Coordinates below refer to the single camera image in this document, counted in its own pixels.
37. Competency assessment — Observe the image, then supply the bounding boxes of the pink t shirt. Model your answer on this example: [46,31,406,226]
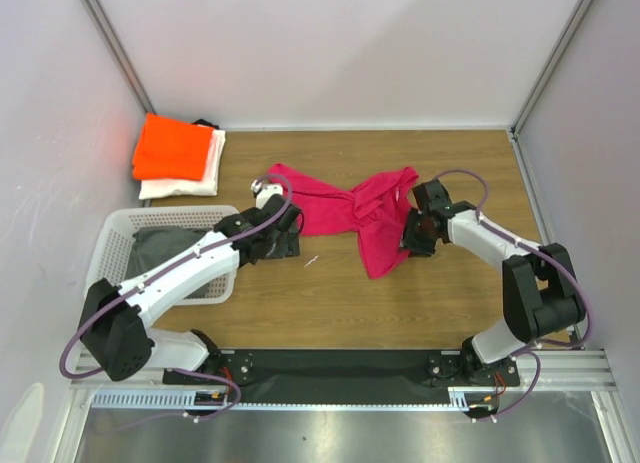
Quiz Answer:
[268,163,418,279]

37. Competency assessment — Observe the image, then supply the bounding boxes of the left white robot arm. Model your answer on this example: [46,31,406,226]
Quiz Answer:
[76,194,301,383]

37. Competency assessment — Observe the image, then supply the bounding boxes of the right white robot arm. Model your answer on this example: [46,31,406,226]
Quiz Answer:
[401,179,587,385]

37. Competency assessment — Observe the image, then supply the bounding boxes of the white folded t shirt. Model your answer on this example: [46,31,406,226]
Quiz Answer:
[138,127,226,200]

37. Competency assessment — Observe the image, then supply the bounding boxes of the grey t shirt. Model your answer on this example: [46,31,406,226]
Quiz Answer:
[125,226,207,279]

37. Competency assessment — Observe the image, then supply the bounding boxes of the black folded t shirt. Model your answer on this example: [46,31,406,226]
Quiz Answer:
[192,118,220,130]

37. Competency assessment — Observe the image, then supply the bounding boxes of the orange folded t shirt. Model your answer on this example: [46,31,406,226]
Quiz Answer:
[132,113,212,181]

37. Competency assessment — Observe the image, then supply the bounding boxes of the white plastic basket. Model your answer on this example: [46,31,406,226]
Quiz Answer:
[84,205,238,293]

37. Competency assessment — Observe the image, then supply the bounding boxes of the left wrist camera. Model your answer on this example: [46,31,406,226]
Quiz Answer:
[250,179,284,209]

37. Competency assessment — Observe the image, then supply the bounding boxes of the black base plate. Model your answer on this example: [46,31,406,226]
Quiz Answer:
[164,347,521,407]

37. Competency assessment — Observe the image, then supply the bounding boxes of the white cable duct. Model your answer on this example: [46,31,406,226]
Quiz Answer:
[91,387,501,418]

